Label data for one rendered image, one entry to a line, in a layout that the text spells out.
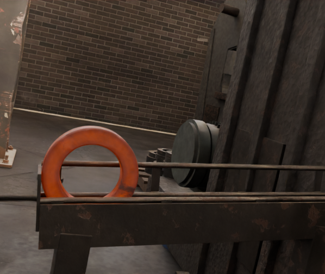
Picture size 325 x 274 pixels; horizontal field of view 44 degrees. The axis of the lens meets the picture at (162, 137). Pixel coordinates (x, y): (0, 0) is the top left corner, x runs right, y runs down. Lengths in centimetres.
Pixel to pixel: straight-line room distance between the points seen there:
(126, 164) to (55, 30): 611
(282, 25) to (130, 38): 570
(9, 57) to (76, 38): 366
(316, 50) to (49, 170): 78
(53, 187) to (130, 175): 15
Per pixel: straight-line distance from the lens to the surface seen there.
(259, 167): 97
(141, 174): 308
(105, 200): 78
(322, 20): 123
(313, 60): 121
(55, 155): 78
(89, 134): 77
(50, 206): 77
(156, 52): 708
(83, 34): 687
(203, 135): 212
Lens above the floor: 83
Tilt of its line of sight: 7 degrees down
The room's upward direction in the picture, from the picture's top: 11 degrees clockwise
